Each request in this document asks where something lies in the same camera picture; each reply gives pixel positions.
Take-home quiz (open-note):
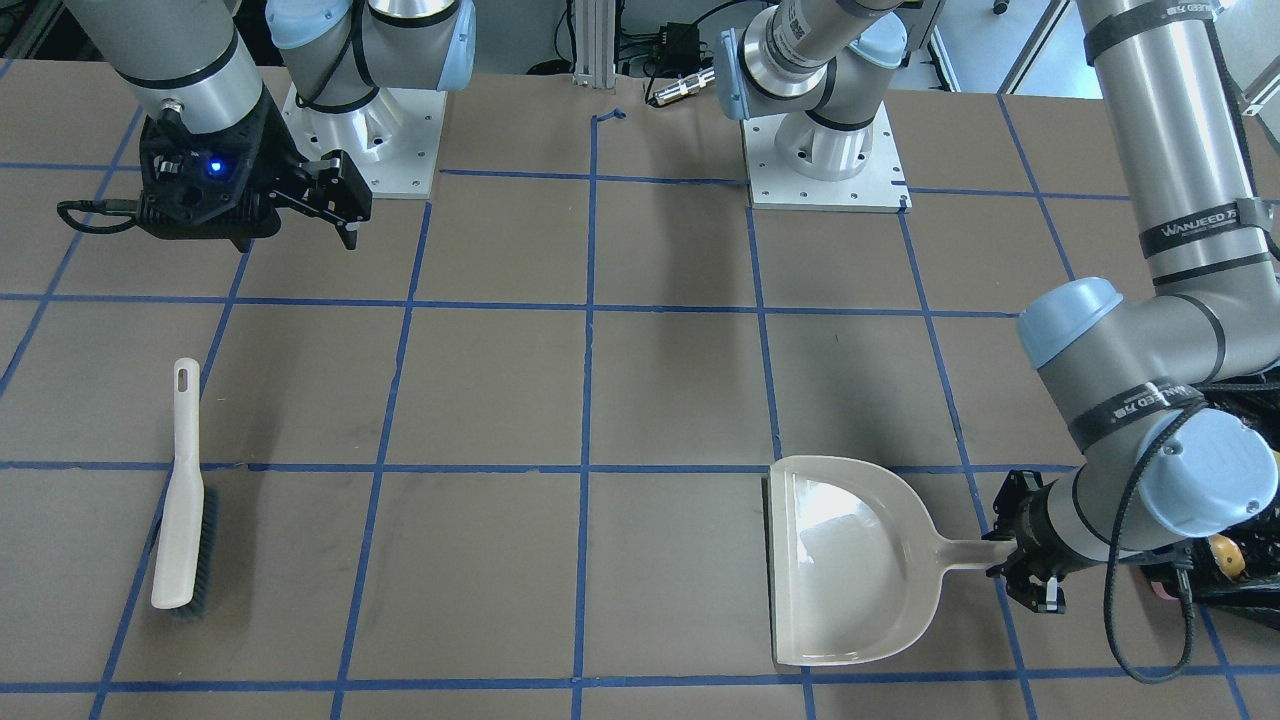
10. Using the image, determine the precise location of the black lined trash bin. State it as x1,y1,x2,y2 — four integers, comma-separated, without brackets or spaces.
1142,372,1279,630

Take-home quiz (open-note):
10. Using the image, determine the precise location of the aluminium frame post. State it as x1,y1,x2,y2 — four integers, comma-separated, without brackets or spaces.
570,0,620,92

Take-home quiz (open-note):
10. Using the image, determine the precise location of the orange bread roll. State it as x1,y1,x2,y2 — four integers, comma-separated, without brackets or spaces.
1206,534,1247,582

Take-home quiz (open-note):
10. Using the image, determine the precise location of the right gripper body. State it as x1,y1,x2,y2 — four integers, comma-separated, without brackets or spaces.
134,95,301,252

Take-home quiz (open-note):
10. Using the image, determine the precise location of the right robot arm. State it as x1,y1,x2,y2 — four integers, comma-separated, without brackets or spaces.
56,1,477,252

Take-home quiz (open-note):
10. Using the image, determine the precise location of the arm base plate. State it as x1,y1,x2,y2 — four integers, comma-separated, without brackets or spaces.
282,85,449,200
740,105,913,213

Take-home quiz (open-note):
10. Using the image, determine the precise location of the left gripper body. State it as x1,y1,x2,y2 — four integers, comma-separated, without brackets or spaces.
986,469,1076,615

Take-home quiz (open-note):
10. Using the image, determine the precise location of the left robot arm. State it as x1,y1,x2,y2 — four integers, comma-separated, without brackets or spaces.
992,1,1277,612

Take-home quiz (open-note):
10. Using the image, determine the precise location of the beige dustpan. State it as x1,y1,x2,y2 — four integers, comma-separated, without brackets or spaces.
764,455,1016,667

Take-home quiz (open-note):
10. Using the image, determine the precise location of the silver cable connector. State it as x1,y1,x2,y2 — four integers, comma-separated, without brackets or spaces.
646,67,717,108

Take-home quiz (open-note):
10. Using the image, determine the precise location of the beige hand brush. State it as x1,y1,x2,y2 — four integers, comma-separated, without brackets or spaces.
150,357,219,620

